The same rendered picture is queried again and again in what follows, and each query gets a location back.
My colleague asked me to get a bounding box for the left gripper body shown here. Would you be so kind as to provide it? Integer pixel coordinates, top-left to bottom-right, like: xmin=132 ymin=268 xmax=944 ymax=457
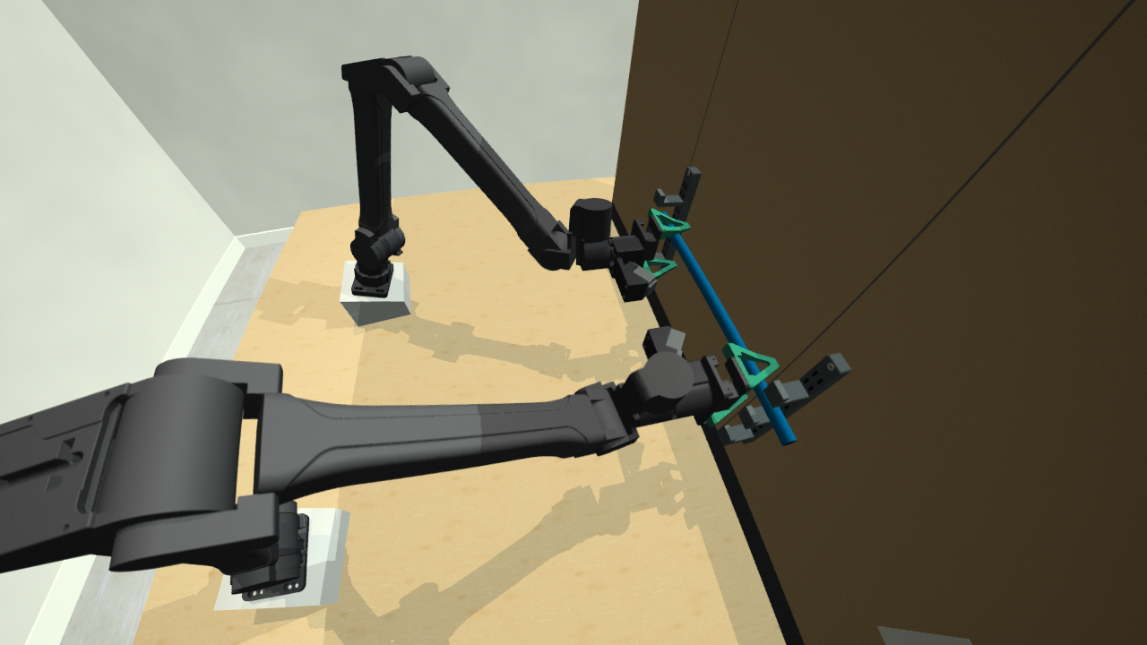
xmin=608 ymin=215 xmax=662 ymax=269

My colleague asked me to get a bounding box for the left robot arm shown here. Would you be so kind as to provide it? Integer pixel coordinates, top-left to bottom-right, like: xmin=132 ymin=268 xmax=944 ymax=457
xmin=341 ymin=56 xmax=657 ymax=303

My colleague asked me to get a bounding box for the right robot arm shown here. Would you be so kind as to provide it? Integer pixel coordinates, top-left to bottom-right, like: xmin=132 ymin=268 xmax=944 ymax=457
xmin=0 ymin=326 xmax=709 ymax=601

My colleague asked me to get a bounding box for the blue bar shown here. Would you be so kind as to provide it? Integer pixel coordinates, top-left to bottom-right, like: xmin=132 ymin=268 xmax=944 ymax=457
xmin=670 ymin=234 xmax=796 ymax=446

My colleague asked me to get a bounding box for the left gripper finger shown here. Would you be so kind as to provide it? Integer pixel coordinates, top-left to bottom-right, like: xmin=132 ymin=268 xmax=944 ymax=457
xmin=648 ymin=209 xmax=690 ymax=240
xmin=643 ymin=258 xmax=677 ymax=280

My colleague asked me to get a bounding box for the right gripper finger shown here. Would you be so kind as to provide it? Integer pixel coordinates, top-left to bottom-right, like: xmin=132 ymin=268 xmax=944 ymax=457
xmin=707 ymin=394 xmax=748 ymax=427
xmin=721 ymin=343 xmax=780 ymax=395

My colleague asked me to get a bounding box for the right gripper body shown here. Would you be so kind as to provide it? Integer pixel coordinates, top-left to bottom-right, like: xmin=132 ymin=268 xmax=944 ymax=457
xmin=671 ymin=353 xmax=750 ymax=426

